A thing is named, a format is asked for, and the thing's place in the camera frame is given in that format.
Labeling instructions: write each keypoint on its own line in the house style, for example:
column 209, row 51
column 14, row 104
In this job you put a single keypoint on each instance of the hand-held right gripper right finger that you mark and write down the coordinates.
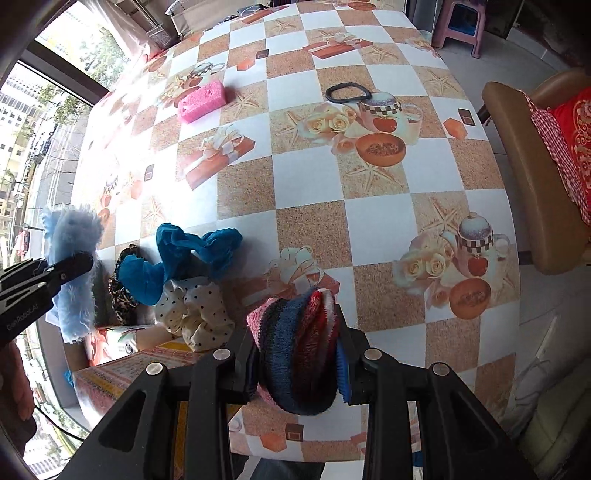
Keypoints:
column 342, row 374

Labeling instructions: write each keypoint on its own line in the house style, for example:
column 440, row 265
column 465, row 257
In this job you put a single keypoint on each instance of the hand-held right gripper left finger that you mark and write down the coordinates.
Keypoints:
column 242, row 369

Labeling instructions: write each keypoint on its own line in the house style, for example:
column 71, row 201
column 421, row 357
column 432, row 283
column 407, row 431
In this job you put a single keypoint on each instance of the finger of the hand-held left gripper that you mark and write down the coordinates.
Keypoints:
column 69, row 270

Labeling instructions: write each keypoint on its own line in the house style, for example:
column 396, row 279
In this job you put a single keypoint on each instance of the light blue fluffy cloth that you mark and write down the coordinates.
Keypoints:
column 69, row 230

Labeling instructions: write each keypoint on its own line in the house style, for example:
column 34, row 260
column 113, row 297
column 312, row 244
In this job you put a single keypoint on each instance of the person's left forearm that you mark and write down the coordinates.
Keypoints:
column 16, row 392

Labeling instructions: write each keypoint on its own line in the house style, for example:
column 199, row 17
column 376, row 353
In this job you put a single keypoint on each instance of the leopard print scrunchie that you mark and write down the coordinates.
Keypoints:
column 121, row 286

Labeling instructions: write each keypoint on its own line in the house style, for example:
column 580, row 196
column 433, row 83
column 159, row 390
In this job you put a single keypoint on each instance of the white polka dot scrunchie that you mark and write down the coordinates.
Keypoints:
column 198, row 314

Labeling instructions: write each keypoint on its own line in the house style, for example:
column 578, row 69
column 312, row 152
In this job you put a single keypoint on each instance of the blue scrunchie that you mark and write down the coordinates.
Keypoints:
column 194, row 249
column 141, row 279

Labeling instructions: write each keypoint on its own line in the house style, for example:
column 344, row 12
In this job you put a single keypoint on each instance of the floral printed box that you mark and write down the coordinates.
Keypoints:
column 120, row 341

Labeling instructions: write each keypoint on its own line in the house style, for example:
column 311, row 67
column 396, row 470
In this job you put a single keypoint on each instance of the person's jeans legs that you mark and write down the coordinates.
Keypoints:
column 277, row 470

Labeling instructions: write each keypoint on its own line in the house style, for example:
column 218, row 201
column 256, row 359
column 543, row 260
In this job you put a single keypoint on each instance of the red patterned box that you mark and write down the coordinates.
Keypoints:
column 120, row 378

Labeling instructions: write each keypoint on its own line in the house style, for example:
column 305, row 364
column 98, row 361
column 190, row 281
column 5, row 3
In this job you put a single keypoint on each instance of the checkered printed tablecloth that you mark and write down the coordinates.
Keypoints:
column 314, row 184

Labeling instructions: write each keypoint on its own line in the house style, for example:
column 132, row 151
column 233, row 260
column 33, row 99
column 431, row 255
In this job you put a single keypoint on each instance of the small pink sponge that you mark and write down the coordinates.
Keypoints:
column 203, row 102

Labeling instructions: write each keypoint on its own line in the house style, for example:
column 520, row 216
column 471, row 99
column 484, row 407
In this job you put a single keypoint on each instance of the grey woven basket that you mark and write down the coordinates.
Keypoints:
column 161, row 36

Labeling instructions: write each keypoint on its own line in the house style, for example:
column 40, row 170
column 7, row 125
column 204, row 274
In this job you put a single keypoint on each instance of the pink curtain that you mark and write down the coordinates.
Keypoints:
column 120, row 21

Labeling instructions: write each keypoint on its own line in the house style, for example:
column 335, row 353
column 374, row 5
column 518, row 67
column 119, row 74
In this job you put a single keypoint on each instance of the brown chair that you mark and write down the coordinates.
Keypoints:
column 517, row 161

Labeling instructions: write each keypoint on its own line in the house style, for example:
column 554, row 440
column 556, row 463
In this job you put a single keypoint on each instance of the red checked cloth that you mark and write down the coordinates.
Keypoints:
column 547, row 134

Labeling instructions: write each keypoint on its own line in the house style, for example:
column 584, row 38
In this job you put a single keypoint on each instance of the red cushion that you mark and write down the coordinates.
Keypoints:
column 577, row 138

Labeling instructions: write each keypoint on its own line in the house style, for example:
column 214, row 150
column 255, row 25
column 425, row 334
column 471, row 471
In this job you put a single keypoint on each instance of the pink plastic stool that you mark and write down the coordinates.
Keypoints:
column 461, row 27

